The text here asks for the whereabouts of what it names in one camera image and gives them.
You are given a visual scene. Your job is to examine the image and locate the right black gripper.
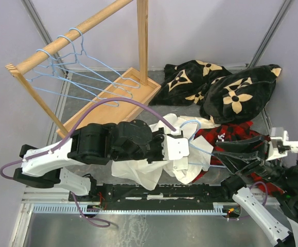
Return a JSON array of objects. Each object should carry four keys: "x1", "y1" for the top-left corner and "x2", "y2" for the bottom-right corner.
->
[{"x1": 212, "y1": 131, "x2": 294, "y2": 190}]

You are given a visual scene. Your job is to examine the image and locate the white shirt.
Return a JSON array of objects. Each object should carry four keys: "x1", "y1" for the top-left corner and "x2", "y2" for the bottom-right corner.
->
[{"x1": 111, "y1": 113, "x2": 220, "y2": 190}]

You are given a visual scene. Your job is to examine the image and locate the blue wire hanger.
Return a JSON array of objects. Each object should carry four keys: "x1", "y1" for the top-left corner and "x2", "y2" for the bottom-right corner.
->
[
  {"x1": 32, "y1": 36, "x2": 141, "y2": 99},
  {"x1": 68, "y1": 27, "x2": 142, "y2": 89},
  {"x1": 27, "y1": 49, "x2": 120, "y2": 103},
  {"x1": 180, "y1": 118, "x2": 223, "y2": 171}
]

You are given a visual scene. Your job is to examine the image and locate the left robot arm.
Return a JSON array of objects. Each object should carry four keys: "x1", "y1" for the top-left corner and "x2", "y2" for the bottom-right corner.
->
[{"x1": 12, "y1": 119, "x2": 166, "y2": 201}]

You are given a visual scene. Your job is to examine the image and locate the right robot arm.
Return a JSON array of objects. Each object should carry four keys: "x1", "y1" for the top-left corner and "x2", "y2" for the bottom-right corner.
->
[{"x1": 213, "y1": 132, "x2": 298, "y2": 246}]

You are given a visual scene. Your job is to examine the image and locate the red black plaid shirt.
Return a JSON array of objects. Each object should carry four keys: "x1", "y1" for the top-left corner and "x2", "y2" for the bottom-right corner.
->
[{"x1": 192, "y1": 121, "x2": 284, "y2": 196}]

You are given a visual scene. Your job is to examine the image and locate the wooden clothes rack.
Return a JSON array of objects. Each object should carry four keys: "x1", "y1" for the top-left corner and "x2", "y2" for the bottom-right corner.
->
[{"x1": 5, "y1": 1, "x2": 161, "y2": 137}]

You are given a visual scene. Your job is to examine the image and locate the black beige floral blanket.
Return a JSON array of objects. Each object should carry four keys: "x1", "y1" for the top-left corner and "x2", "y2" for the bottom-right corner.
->
[{"x1": 149, "y1": 60, "x2": 282, "y2": 124}]

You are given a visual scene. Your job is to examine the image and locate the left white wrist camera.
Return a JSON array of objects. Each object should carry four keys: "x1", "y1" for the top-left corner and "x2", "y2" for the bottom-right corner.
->
[{"x1": 162, "y1": 127, "x2": 189, "y2": 161}]

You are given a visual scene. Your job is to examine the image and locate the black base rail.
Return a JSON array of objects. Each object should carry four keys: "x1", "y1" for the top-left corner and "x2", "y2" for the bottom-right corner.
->
[{"x1": 68, "y1": 174, "x2": 252, "y2": 210}]

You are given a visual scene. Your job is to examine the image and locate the grey slotted cable duct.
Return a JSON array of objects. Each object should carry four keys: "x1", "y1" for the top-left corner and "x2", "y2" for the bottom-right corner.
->
[{"x1": 32, "y1": 203, "x2": 227, "y2": 216}]

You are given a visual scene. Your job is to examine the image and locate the blue wire hanger front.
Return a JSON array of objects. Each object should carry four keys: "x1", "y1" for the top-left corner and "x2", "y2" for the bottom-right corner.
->
[{"x1": 27, "y1": 49, "x2": 120, "y2": 103}]

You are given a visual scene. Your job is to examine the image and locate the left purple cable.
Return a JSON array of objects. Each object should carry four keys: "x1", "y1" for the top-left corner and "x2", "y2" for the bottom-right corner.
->
[{"x1": 0, "y1": 97, "x2": 177, "y2": 180}]

